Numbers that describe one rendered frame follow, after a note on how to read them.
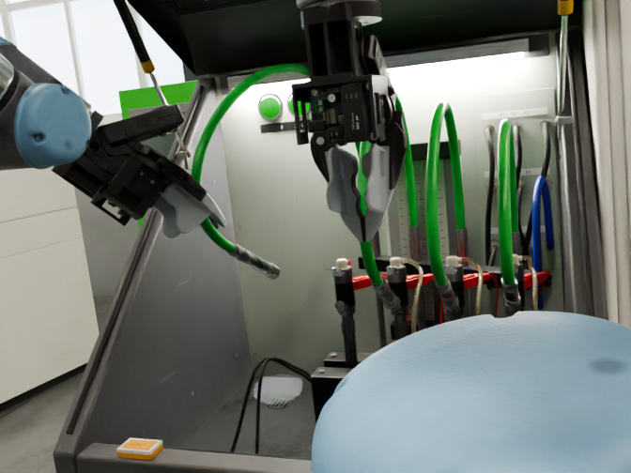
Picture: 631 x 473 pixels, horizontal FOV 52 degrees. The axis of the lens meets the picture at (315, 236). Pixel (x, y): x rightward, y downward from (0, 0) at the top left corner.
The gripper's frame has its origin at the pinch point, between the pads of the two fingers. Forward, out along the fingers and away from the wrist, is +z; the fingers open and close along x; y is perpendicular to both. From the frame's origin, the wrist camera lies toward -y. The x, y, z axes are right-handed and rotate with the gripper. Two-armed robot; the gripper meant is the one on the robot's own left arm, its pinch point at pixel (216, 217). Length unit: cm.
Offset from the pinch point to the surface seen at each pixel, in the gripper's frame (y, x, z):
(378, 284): -0.1, 14.0, 18.5
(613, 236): -19, 30, 38
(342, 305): 0.0, 1.6, 22.3
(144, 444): 28.5, -6.6, 9.4
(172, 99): -148, -262, 17
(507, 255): -5.5, 29.1, 22.9
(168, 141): -130, -271, 30
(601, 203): -22, 29, 35
